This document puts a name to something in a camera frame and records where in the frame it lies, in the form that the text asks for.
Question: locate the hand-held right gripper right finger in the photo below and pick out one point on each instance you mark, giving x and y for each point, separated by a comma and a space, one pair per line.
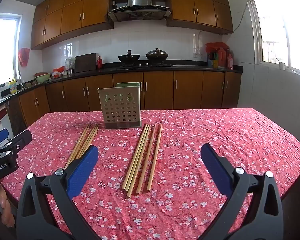
216, 170

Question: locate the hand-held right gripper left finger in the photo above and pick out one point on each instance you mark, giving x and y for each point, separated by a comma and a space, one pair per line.
83, 167

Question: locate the beige perforated utensil holder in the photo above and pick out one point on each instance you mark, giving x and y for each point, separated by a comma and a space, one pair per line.
120, 110

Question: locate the person's left hand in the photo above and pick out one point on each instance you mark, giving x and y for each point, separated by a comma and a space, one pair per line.
5, 205

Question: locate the red floral tablecloth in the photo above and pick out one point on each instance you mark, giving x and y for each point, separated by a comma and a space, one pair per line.
190, 130

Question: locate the yellow detergent bottle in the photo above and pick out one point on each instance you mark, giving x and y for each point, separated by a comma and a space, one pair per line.
13, 86

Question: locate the metal faucet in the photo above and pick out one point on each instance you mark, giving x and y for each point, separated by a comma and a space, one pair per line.
20, 80

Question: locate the green basin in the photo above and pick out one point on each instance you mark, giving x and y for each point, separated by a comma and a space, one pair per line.
43, 78

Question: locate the red and white packet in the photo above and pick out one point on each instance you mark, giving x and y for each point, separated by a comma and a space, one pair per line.
58, 71

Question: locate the red hanging plastic bag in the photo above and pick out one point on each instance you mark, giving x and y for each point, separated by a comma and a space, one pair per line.
23, 57

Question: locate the brown base cabinets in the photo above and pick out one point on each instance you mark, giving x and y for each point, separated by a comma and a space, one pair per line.
190, 90

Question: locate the small kitchen window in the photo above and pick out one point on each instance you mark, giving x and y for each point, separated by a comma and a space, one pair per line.
2, 50

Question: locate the glass jar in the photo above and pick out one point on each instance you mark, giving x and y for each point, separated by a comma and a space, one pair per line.
70, 66

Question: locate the dark cutting board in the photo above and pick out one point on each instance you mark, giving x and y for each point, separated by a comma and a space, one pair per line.
85, 62

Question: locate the small red bottle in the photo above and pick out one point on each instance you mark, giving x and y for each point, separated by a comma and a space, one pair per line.
100, 63

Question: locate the black kitchen countertop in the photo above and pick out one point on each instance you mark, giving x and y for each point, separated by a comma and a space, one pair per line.
190, 68

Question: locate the tall red bottle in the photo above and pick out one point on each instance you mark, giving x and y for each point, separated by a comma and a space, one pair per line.
229, 62

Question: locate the black gas stove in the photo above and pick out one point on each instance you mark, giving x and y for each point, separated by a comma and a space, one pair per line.
130, 67

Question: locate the black wok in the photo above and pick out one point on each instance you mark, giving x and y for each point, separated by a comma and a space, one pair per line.
129, 58

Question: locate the white cup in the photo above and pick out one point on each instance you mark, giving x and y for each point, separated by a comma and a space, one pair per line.
282, 65

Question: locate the dark pot with lid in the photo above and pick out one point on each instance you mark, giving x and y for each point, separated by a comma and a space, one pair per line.
157, 55

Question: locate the large kitchen window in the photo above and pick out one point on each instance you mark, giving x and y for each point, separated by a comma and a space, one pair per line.
277, 30

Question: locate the white wall socket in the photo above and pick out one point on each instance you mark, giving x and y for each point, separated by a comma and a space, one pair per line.
198, 55

